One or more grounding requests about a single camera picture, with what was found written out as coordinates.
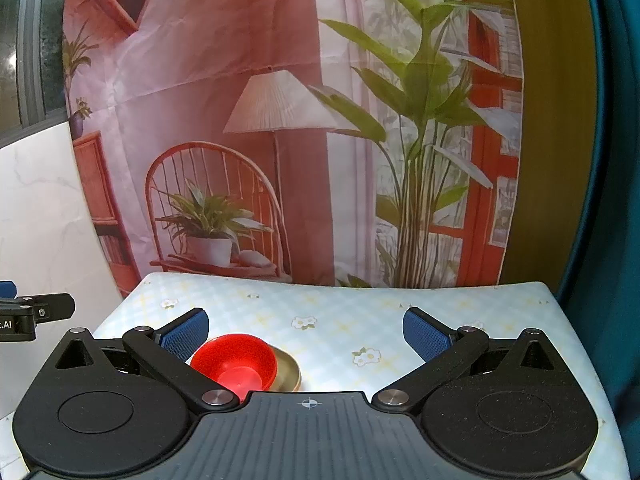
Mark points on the teal curtain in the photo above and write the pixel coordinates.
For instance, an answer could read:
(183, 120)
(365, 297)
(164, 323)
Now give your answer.
(610, 185)

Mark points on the dark window frame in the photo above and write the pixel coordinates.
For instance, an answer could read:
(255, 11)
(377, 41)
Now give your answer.
(35, 45)

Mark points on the green plate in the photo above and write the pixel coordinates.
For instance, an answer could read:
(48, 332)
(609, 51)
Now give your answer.
(289, 367)

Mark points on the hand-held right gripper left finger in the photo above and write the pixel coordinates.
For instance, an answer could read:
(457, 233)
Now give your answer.
(186, 336)

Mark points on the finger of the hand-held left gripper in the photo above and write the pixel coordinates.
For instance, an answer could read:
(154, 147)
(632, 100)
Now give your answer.
(47, 307)
(6, 290)

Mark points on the red bowl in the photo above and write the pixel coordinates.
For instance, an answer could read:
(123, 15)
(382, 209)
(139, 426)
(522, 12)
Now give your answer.
(235, 360)

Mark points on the yellow wooden panel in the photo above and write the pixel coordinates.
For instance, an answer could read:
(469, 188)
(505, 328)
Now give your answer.
(550, 135)

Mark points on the floral checked tablecloth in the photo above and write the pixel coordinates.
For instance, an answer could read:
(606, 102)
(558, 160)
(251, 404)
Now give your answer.
(340, 320)

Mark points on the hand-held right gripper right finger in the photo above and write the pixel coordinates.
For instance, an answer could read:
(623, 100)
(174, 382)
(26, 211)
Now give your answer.
(428, 336)

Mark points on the printed backdrop cloth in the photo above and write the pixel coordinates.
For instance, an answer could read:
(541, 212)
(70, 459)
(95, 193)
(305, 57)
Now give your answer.
(310, 110)

